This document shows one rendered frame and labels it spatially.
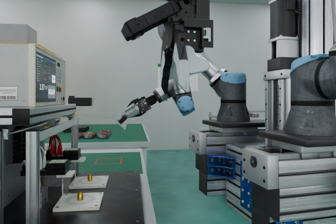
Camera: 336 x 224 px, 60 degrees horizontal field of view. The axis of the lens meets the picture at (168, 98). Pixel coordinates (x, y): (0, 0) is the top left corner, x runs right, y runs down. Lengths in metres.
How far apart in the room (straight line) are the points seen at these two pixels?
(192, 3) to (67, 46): 6.09
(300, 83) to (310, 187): 0.29
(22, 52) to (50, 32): 5.70
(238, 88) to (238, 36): 5.66
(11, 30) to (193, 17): 4.76
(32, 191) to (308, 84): 0.84
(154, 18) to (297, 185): 0.60
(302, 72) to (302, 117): 0.13
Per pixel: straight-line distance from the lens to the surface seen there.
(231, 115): 1.33
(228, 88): 1.34
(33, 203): 0.95
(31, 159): 0.93
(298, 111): 0.93
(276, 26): 1.22
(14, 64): 1.06
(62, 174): 1.09
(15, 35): 5.21
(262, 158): 0.84
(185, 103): 1.31
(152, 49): 6.49
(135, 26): 0.53
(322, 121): 0.92
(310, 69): 0.92
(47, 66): 1.17
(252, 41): 7.08
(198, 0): 0.59
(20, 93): 1.05
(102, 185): 1.29
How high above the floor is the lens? 1.14
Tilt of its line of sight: level
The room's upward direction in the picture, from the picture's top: straight up
